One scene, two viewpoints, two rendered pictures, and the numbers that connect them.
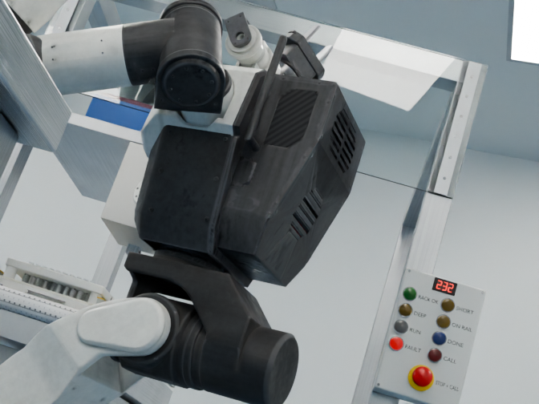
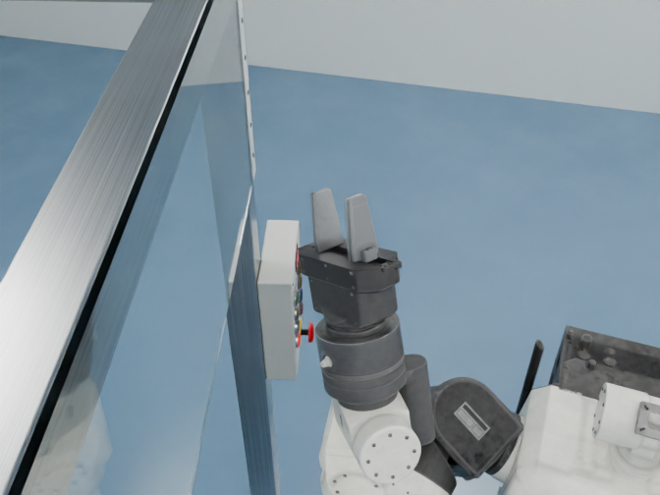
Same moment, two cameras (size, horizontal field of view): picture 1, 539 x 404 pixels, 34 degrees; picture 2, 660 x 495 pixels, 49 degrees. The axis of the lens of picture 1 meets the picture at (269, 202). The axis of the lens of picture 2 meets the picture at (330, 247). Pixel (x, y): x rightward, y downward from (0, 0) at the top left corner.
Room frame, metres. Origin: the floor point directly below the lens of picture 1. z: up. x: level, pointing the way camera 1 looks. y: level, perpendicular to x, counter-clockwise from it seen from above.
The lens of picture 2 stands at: (1.79, 0.56, 2.01)
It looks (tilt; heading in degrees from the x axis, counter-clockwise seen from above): 41 degrees down; 265
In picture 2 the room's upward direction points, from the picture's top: straight up
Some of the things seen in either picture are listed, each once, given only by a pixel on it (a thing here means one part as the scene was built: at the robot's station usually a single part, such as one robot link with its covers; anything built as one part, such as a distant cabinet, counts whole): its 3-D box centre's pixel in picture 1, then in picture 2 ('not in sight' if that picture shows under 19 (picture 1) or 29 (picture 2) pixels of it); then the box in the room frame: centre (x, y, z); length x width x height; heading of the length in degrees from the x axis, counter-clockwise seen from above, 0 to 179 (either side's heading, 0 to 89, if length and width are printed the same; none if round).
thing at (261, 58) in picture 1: (251, 63); (642, 428); (1.39, 0.11, 1.30); 0.10 x 0.07 x 0.09; 155
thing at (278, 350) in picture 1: (206, 331); not in sight; (1.35, 0.03, 0.83); 0.28 x 0.13 x 0.18; 65
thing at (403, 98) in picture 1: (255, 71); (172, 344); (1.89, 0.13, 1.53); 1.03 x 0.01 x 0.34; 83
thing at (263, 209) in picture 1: (245, 171); (607, 480); (1.36, 0.05, 1.10); 0.34 x 0.30 x 0.36; 155
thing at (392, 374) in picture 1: (429, 340); (282, 301); (1.79, -0.40, 1.03); 0.17 x 0.06 x 0.26; 83
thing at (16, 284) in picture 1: (59, 305); not in sight; (2.17, 0.40, 0.90); 0.24 x 0.24 x 0.02; 83
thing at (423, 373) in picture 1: (421, 377); (302, 332); (1.76, -0.40, 0.94); 0.04 x 0.04 x 0.04; 83
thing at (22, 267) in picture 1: (66, 287); not in sight; (2.17, 0.41, 0.95); 0.25 x 0.24 x 0.02; 83
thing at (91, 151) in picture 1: (122, 173); not in sight; (2.30, 0.40, 1.31); 0.62 x 0.38 x 0.04; 173
